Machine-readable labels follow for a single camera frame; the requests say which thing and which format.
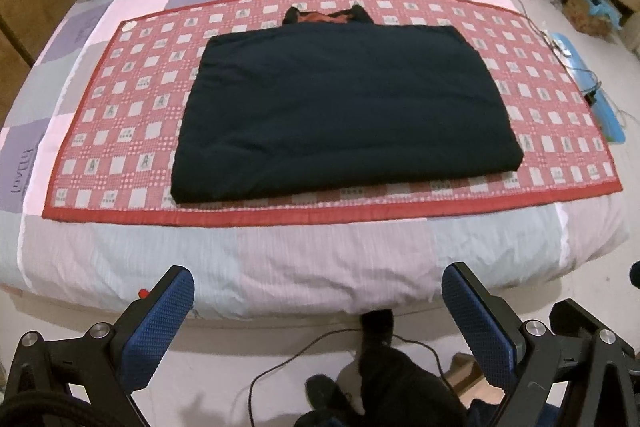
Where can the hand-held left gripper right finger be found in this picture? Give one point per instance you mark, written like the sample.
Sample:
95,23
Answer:
480,332

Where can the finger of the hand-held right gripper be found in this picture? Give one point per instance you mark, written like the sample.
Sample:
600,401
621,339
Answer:
580,319

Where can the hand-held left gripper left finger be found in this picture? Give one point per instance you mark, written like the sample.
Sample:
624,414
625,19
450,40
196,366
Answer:
155,337

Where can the dark navy jacket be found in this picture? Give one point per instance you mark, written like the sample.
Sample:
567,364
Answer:
330,107

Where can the person's black trouser leg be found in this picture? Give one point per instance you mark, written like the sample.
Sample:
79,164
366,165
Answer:
395,377

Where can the patchwork quilt bed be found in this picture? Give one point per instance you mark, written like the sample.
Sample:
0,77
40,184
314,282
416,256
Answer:
300,262

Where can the person's dark shoe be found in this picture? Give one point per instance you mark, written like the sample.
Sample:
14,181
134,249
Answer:
325,394

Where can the blue power strip board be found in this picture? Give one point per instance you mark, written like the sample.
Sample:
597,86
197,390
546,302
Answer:
607,112

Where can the red checkered mat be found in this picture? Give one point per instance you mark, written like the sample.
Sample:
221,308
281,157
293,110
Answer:
125,107

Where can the white mat controller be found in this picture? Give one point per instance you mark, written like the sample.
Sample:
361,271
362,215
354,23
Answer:
561,44

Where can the small cardboard box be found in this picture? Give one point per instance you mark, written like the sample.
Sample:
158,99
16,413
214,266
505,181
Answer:
585,12

